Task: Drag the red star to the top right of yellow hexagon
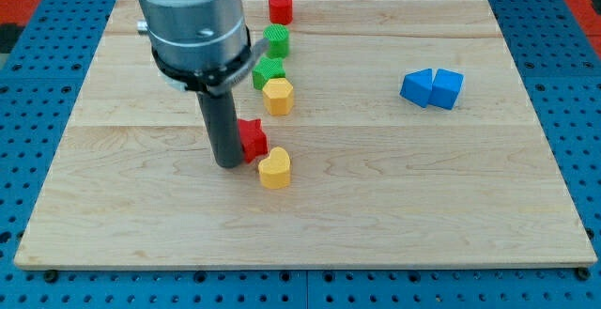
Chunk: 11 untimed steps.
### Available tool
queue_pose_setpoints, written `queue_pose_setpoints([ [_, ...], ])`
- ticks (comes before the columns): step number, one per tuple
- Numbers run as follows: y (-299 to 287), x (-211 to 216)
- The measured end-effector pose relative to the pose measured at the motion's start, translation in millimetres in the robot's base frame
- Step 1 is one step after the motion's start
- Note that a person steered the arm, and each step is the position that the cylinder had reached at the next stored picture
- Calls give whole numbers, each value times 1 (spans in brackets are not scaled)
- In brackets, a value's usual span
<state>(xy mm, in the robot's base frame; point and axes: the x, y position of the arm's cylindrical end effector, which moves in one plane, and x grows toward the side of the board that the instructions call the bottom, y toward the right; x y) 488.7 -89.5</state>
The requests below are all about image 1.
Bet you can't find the red cylinder block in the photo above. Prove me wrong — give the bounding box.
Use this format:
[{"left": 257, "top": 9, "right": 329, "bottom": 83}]
[{"left": 268, "top": 0, "right": 293, "bottom": 25}]

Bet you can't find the light wooden board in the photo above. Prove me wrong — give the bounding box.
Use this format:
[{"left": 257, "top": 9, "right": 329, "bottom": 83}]
[{"left": 14, "top": 0, "right": 597, "bottom": 270}]

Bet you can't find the red star block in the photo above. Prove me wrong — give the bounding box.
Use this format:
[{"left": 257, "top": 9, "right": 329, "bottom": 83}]
[{"left": 238, "top": 118, "right": 269, "bottom": 163}]

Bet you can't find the blue triangular prism block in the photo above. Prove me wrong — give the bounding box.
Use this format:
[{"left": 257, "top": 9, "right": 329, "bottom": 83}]
[{"left": 399, "top": 69, "right": 433, "bottom": 108}]

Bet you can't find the green cylinder block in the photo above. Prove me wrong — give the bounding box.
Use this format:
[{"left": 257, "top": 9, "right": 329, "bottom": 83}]
[{"left": 263, "top": 23, "right": 289, "bottom": 58}]

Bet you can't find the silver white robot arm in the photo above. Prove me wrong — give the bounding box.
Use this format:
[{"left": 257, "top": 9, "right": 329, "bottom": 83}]
[{"left": 138, "top": 0, "right": 269, "bottom": 168}]

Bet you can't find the green star block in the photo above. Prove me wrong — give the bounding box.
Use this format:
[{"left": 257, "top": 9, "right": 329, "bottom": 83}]
[{"left": 252, "top": 56, "right": 286, "bottom": 90}]

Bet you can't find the yellow hexagon block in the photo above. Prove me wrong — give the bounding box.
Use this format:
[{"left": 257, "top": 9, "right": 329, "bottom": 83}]
[{"left": 262, "top": 78, "right": 294, "bottom": 116}]

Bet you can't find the blue cube block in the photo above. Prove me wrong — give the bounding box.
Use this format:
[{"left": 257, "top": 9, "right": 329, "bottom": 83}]
[{"left": 428, "top": 69, "right": 464, "bottom": 110}]

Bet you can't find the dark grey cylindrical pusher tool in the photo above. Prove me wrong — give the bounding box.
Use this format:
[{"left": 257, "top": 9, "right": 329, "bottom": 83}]
[{"left": 197, "top": 91, "right": 244, "bottom": 168}]

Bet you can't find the yellow heart block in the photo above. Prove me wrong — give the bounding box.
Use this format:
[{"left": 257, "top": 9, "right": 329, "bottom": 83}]
[{"left": 258, "top": 147, "right": 291, "bottom": 189}]

